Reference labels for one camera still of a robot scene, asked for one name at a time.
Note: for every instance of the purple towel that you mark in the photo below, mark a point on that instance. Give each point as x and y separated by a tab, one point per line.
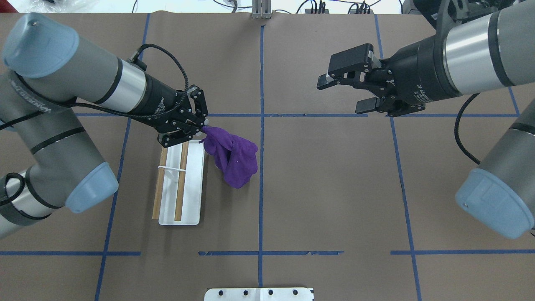
233	155

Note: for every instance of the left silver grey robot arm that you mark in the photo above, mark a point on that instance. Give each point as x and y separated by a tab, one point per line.
51	69

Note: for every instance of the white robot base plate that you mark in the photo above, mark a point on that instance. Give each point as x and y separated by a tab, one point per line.
260	294

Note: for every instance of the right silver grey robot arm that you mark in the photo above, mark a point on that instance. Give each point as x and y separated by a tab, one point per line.
481	50

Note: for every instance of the white wooden towel rack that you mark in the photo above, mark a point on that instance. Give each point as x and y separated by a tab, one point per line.
179	185

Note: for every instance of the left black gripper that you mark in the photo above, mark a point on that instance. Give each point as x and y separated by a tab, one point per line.
160	101

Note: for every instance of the black power strip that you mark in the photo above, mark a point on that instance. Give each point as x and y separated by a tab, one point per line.
317	7
359	8

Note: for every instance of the grey aluminium frame post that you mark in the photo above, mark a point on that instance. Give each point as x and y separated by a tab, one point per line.
261	9

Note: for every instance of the brown paper table cover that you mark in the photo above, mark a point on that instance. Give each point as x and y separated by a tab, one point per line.
356	207

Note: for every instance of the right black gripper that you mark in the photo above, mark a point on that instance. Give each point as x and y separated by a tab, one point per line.
418	73

